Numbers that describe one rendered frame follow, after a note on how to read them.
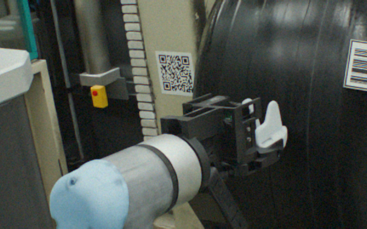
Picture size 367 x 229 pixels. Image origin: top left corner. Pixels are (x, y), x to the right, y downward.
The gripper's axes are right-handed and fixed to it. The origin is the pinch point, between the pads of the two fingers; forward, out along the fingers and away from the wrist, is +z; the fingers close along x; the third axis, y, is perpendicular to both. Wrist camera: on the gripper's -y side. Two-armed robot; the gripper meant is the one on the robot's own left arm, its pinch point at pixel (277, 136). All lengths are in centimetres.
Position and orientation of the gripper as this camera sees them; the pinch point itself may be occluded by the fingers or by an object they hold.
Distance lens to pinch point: 101.2
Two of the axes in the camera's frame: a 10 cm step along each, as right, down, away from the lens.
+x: -7.8, -0.9, 6.2
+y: -0.8, -9.7, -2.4
